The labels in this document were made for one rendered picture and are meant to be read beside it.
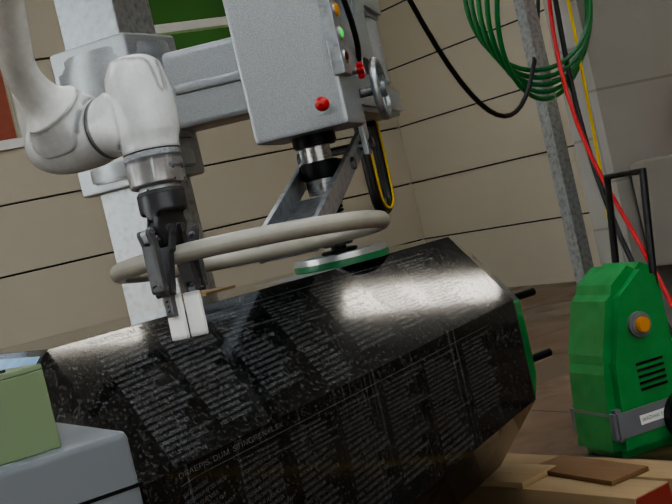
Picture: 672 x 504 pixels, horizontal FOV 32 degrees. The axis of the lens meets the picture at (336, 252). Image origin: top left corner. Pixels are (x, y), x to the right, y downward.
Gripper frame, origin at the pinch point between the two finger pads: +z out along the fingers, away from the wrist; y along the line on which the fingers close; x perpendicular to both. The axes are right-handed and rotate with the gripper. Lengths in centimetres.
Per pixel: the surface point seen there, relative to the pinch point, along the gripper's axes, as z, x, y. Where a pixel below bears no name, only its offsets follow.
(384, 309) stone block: 7, 2, 73
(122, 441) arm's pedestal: 11, -26, -52
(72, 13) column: -90, 94, 108
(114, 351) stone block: 3.3, 31.8, 20.0
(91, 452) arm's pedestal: 12, -24, -55
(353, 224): -8.7, -23.3, 16.7
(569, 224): -5, 32, 321
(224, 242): -9.8, -9.4, 0.5
